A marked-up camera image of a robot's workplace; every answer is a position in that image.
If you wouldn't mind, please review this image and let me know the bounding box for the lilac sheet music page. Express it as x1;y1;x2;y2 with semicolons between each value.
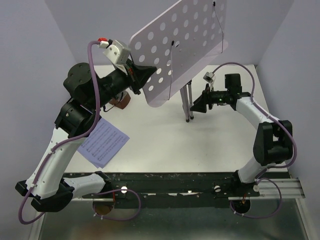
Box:
77;118;130;169

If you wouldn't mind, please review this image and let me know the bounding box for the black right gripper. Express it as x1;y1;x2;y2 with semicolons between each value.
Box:
190;83;230;114

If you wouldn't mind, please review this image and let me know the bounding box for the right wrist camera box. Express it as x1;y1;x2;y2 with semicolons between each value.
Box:
203;72;216;84

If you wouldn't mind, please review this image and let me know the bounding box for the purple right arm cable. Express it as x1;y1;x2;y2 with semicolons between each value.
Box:
212;61;298;219

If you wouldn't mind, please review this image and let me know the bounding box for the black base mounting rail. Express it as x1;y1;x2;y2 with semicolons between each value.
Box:
62;171;261;210

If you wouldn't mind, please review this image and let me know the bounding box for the brown wooden metronome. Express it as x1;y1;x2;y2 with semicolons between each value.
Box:
109;90;131;110

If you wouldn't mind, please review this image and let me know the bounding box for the lilac perforated music stand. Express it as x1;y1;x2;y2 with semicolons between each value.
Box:
129;0;228;122

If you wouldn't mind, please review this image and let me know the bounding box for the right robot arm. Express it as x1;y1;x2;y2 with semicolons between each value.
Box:
190;72;293;196

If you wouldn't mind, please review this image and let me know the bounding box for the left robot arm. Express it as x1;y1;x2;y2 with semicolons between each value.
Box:
15;62;111;213

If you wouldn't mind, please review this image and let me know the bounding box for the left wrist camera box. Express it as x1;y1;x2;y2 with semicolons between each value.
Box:
103;39;131;68

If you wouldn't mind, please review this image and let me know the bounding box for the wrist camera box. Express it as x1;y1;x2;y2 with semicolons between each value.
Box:
103;39;131;68
203;72;216;84

